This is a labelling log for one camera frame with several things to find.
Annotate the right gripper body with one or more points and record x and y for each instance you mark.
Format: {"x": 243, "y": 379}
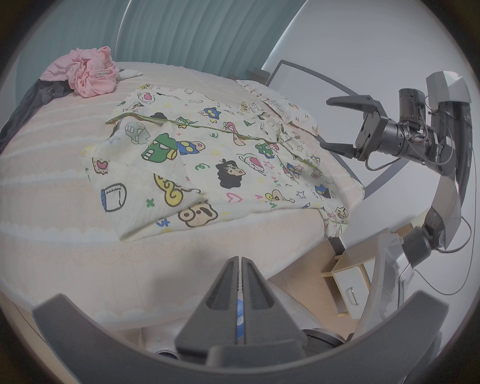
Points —
{"x": 377, "y": 135}

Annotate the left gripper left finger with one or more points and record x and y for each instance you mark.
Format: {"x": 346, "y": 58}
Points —
{"x": 195, "y": 322}

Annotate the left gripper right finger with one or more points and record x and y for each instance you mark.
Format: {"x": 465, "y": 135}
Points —
{"x": 279, "y": 318}

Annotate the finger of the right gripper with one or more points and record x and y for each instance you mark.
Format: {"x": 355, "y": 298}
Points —
{"x": 352, "y": 102}
{"x": 339, "y": 148}

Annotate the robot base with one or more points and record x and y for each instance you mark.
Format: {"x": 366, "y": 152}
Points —
{"x": 300, "y": 311}

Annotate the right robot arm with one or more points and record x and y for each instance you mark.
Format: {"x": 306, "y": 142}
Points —
{"x": 418, "y": 146}

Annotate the bed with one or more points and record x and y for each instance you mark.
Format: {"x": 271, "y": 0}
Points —
{"x": 56, "y": 180}

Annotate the white printed pillow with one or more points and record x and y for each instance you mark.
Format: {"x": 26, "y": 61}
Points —
{"x": 285, "y": 108}

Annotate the white wooden bedside table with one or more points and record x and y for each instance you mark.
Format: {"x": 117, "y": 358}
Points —
{"x": 352, "y": 277}

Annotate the white printed pyjama top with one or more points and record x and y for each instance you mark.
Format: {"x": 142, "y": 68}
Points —
{"x": 210, "y": 157}

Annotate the blue-green curtain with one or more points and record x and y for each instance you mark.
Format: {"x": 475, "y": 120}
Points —
{"x": 210, "y": 33}

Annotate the white garment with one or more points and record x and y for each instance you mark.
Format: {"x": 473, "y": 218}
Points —
{"x": 129, "y": 73}

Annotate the pink garment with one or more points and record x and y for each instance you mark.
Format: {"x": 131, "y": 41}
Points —
{"x": 92, "y": 75}

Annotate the black garment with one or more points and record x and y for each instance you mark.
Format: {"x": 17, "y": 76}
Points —
{"x": 26, "y": 105}

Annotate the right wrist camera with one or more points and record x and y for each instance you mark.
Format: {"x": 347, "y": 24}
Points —
{"x": 411, "y": 103}

